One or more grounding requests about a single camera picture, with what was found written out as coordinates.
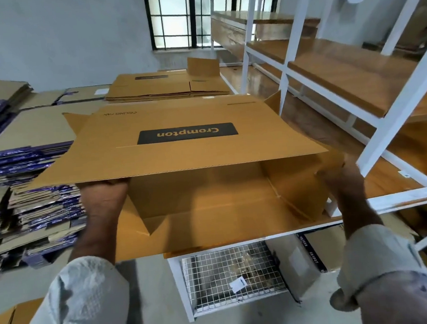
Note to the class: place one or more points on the person's left forearm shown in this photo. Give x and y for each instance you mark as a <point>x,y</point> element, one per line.
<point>94,239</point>

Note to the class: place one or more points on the person's light grey shirt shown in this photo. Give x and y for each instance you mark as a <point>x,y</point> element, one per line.
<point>70,304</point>

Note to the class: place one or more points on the person's right hand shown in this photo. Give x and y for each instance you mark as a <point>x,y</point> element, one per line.
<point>342,183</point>

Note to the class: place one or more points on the person's left hand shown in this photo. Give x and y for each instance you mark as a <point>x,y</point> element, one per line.
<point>104,199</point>

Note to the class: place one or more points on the black framed window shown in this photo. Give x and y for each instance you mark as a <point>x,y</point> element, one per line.
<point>191,14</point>

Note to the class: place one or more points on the person's right forearm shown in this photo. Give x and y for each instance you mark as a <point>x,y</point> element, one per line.
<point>359,215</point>

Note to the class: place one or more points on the white paper tag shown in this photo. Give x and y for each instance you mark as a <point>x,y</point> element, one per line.
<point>239,284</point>

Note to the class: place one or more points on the wooden table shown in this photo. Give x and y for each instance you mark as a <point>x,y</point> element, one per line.
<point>392,179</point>

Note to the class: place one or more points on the crumpled tape scraps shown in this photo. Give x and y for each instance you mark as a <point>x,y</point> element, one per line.
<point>240,261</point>

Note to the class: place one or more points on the stack of brown cartons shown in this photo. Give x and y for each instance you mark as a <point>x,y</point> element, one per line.
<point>148,85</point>

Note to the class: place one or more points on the white metal shelf rack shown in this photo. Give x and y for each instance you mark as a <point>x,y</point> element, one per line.
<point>400,101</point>

